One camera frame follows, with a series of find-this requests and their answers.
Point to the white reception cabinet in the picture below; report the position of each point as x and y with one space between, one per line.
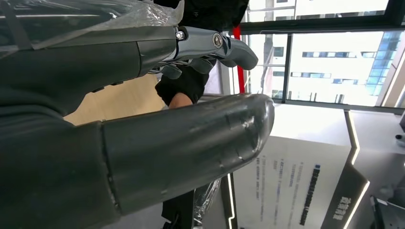
284 177

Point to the light wooden desk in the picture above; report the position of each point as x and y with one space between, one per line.
120 101

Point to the black window frame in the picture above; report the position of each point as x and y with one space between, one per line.
286 63

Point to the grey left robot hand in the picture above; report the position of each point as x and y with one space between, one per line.
63 63

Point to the person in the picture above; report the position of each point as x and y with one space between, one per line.
215 12

